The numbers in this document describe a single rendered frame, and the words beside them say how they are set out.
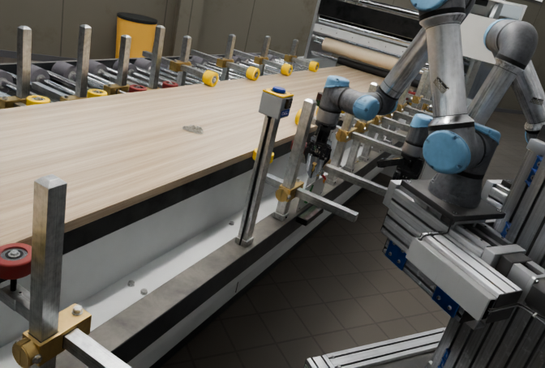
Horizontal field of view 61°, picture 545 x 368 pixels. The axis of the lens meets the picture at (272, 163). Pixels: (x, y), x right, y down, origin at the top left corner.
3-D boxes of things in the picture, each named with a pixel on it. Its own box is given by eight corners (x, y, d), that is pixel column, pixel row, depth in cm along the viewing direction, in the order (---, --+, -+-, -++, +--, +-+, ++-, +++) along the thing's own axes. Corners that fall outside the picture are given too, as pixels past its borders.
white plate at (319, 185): (322, 194, 203) (328, 173, 200) (297, 212, 181) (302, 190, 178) (321, 193, 204) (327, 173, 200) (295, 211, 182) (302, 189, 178)
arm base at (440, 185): (489, 207, 137) (502, 177, 133) (454, 209, 130) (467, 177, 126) (451, 184, 149) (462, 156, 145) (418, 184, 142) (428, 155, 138)
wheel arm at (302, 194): (356, 221, 166) (359, 211, 165) (353, 224, 163) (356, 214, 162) (255, 177, 183) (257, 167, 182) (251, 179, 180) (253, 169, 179)
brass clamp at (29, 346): (92, 335, 94) (94, 315, 92) (31, 375, 82) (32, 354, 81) (71, 320, 96) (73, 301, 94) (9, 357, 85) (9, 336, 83)
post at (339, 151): (330, 195, 220) (359, 100, 203) (328, 198, 218) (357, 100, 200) (323, 193, 222) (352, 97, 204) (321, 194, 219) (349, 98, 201)
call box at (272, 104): (288, 118, 138) (294, 93, 135) (276, 121, 132) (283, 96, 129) (268, 111, 141) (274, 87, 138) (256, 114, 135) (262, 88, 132)
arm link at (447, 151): (488, 169, 125) (473, -35, 122) (465, 176, 115) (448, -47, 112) (445, 169, 134) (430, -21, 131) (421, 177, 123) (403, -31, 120)
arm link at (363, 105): (389, 97, 144) (362, 87, 151) (370, 98, 136) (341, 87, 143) (382, 121, 147) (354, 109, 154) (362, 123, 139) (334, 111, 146)
